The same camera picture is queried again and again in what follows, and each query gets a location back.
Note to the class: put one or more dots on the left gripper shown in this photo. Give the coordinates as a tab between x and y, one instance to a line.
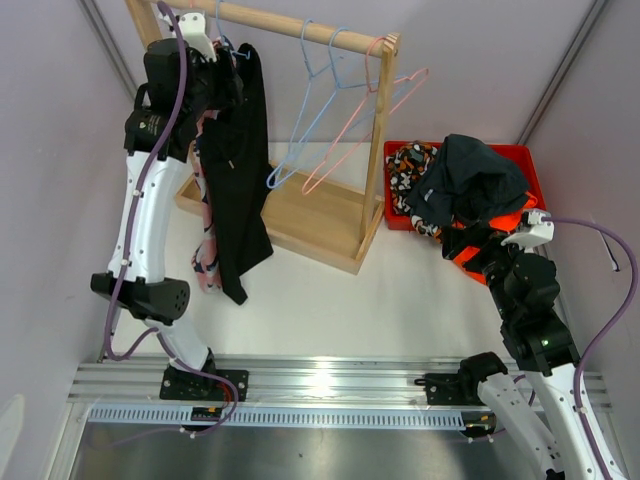
222	70

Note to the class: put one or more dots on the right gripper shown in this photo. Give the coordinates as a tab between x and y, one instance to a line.
455	240

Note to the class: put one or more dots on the dark navy shorts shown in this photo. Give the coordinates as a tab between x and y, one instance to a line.
469	183

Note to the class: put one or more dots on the orange camouflage shorts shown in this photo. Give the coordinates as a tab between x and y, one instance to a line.
405	167

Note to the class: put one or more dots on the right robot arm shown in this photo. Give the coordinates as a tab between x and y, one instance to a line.
566	442

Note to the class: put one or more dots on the black shorts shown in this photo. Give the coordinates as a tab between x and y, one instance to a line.
235	159

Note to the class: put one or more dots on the pink shark print shorts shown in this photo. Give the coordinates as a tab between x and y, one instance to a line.
205	261

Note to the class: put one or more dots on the red plastic bin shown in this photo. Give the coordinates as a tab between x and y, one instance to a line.
518	154

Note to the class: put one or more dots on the wooden clothes rack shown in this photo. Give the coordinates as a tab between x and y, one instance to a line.
310	214

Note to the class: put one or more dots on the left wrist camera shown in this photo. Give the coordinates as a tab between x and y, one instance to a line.
193	27

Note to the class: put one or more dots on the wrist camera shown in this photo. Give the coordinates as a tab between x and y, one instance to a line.
534	230
193	27

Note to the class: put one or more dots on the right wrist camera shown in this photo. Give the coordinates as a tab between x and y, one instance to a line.
534	230

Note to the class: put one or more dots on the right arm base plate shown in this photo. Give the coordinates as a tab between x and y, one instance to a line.
442	389

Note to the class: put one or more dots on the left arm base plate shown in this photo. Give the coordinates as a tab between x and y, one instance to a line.
180	385

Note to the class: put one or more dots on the aluminium mounting rail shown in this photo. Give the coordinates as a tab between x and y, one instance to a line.
310	392

